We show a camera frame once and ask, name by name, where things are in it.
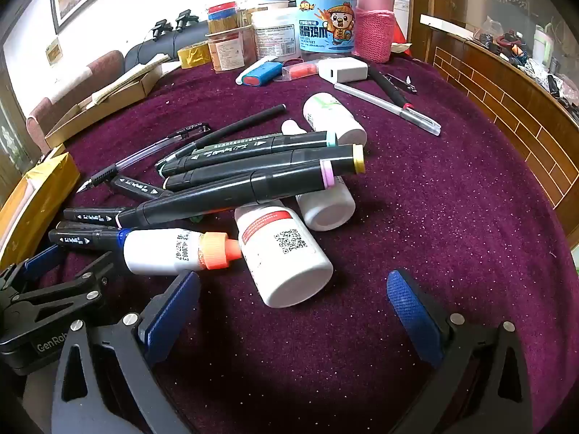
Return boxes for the clear container of tape rolls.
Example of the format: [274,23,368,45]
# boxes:
[206,3,241,35]

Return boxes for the white flat box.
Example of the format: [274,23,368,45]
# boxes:
[419,14,477,40]

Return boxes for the gold box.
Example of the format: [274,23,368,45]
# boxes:
[0,150,83,268]

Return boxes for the plain white bottle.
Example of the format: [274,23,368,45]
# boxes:
[296,174,356,232]

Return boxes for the red cloth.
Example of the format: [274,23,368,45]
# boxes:
[391,26,413,58]

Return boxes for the gold wall plaque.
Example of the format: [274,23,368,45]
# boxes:
[45,38,64,65]

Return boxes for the wooden glass-door cabinet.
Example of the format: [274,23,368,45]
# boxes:
[0,90,42,200]

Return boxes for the clear box red contents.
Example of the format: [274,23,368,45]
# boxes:
[282,60,318,82]

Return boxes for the black pen red band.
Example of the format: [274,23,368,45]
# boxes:
[368,65,415,112]

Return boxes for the clear gel pen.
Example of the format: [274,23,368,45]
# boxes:
[76,122,213,193]

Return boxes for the white bottle green label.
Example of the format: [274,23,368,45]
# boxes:
[302,92,368,148]

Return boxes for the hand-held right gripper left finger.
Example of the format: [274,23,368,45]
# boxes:
[50,269,202,434]

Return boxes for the brown armchair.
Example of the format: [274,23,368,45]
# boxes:
[24,49,126,151]

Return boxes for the black marker blue band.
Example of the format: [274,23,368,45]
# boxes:
[48,228,133,252]

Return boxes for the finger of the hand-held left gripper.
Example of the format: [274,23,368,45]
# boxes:
[0,250,120,341]
[0,244,67,302]

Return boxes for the white charger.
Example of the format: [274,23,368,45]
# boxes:
[316,56,370,83]

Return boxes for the flat cardboard box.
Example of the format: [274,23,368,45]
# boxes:
[44,60,182,149]

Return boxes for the large jar cartoon label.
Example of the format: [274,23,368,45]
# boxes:
[296,0,359,63]

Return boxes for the white bottle red label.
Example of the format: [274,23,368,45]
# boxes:
[234,205,335,309]

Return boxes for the small white cap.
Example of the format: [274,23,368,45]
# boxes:
[280,119,308,137]

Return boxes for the black marker pink cap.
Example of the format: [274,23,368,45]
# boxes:
[117,158,336,229]

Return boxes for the nail clipper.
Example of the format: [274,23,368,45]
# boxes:
[386,73,418,95]

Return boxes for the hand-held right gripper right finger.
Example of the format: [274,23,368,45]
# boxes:
[386,269,535,434]

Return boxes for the thin black pen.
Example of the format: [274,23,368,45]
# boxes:
[165,103,287,164]

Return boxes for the white tube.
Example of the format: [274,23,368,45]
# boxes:
[235,56,278,86]

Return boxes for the black sofa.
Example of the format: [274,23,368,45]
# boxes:
[124,20,214,69]

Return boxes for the white pen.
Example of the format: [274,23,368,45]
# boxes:
[333,82,442,137]

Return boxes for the purple tablecloth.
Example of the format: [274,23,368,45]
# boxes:
[38,55,579,434]

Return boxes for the white plastic tub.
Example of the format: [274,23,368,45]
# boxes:
[250,6,302,60]

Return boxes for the stack of papers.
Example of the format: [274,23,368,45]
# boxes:
[79,53,170,110]

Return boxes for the white bottle orange cap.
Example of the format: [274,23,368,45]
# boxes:
[118,228,243,277]

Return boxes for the pink thermos knitted sleeve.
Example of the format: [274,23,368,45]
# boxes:
[354,0,397,64]

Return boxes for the gold tape roll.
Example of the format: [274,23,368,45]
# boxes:
[177,41,214,70]

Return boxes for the brick-pattern wooden partition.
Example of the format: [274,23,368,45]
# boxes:
[409,0,579,277]

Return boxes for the clear jar orange label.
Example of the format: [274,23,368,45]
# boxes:
[205,31,255,73]

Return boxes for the black marker yellow cap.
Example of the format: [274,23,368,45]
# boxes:
[163,143,366,192]

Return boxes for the blue case red end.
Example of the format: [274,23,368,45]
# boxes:
[242,61,284,88]

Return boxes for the pile of assorted clutter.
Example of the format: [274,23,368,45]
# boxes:
[475,17,579,119]

